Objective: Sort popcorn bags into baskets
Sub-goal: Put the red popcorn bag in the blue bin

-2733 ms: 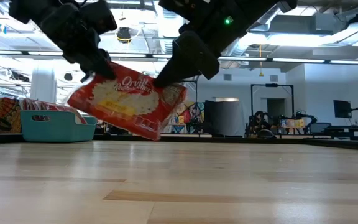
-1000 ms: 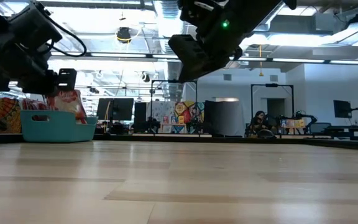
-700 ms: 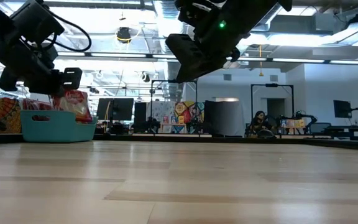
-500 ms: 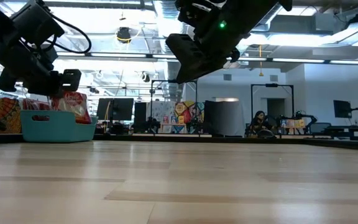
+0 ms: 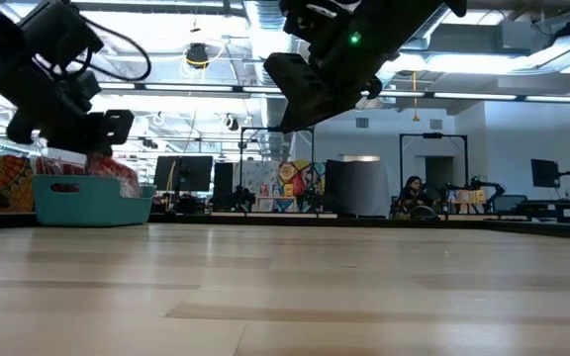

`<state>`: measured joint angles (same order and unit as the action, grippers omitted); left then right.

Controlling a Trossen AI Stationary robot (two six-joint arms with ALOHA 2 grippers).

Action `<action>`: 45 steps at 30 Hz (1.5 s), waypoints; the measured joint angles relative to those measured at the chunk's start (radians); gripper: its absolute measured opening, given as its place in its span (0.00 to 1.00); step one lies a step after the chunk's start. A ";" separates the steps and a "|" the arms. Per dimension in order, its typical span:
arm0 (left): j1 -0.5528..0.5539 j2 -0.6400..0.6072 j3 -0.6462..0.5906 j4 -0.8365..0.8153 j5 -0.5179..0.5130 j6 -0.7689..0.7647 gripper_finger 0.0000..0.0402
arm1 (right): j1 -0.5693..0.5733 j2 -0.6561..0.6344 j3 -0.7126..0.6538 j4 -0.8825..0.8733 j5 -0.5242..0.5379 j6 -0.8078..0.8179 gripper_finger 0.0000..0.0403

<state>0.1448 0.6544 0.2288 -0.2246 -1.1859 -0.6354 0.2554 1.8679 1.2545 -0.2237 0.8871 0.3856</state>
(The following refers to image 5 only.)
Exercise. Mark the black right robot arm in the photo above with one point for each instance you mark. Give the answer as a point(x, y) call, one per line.
point(404, 20)

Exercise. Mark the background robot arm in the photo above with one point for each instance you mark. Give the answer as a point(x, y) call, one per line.
point(478, 188)

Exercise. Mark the colourful wall painting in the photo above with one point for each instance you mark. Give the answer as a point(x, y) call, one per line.
point(297, 175)

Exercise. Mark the black table frame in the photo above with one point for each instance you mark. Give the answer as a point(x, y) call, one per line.
point(265, 219)

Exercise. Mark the black monitor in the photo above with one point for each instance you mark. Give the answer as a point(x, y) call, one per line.
point(183, 173)

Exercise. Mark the teal plastic basket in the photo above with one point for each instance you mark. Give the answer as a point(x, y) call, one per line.
point(94, 205)

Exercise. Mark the small wooden table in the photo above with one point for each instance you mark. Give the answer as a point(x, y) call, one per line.
point(275, 198)

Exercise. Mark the grey partition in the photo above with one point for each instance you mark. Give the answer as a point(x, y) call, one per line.
point(359, 188)

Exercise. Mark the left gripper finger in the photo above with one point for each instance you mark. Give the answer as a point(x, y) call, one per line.
point(20, 128)
point(117, 127)

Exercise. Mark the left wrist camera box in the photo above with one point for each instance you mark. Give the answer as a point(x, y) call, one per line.
point(60, 32)

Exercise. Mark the small product box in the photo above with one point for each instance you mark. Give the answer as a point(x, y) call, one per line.
point(276, 190)
point(264, 190)
point(288, 190)

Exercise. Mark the black monitor on arm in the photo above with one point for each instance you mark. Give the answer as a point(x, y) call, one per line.
point(544, 173)

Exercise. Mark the black ceiling device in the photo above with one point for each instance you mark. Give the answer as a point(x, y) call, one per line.
point(197, 55)

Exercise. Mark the sitting person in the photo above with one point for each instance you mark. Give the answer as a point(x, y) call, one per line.
point(413, 190)

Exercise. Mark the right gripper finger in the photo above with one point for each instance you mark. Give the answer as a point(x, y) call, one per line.
point(314, 114)

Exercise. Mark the colourful tapestry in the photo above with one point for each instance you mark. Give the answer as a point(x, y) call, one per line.
point(13, 183)

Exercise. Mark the black speaker panel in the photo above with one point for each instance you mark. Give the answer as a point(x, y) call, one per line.
point(223, 180)

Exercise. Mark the black desk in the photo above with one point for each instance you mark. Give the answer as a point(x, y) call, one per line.
point(557, 205)

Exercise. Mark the silver ventilation duct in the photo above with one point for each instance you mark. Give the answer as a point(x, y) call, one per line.
point(265, 29)

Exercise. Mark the black frame stand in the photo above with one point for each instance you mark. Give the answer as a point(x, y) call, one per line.
point(255, 129)
point(433, 135)

